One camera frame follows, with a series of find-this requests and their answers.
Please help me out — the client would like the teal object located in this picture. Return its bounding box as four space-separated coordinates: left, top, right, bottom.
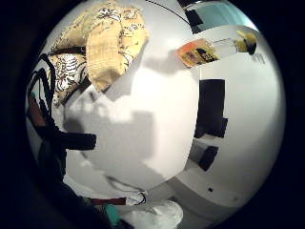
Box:
105 203 123 227

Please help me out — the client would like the yellow patterned plush toy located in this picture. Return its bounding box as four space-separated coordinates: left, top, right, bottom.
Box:
47 2 150 106

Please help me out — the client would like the white crumpled cloth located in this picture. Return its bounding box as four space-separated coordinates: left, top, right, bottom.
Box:
122 199 185 229

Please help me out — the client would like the small black box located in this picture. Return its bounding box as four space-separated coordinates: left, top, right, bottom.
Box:
197 145 220 172

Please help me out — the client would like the clear bottle with orange label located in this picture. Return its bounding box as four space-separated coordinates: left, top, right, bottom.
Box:
176 30 258 69

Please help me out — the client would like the teal window pane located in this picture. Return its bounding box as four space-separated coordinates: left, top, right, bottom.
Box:
193 2 255 31

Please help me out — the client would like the thin black cable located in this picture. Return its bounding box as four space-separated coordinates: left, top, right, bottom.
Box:
145 0 192 25

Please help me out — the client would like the black window frame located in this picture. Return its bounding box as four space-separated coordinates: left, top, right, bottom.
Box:
176 0 205 34

